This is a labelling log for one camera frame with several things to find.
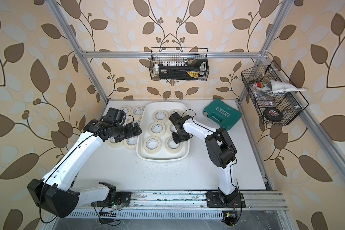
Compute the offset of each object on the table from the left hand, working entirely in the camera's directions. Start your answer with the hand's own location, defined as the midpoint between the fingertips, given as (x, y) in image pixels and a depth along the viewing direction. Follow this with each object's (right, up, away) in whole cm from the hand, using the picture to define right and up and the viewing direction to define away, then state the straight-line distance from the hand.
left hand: (135, 132), depth 76 cm
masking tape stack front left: (+6, -11, +18) cm, 21 cm away
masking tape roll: (-10, +12, +38) cm, 41 cm away
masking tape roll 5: (+24, +11, +33) cm, 42 cm away
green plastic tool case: (+56, +10, +29) cm, 64 cm away
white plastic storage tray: (-1, +6, +32) cm, 32 cm away
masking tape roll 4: (+9, +8, +32) cm, 35 cm away
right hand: (+24, -8, +18) cm, 30 cm away
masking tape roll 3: (-9, -10, +20) cm, 24 cm away
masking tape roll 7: (+18, -1, +25) cm, 31 cm away
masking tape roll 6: (+8, -1, +25) cm, 27 cm away
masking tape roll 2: (-6, +5, +28) cm, 29 cm away
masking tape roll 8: (+19, -12, +16) cm, 28 cm away
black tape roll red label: (+71, +9, -4) cm, 72 cm away
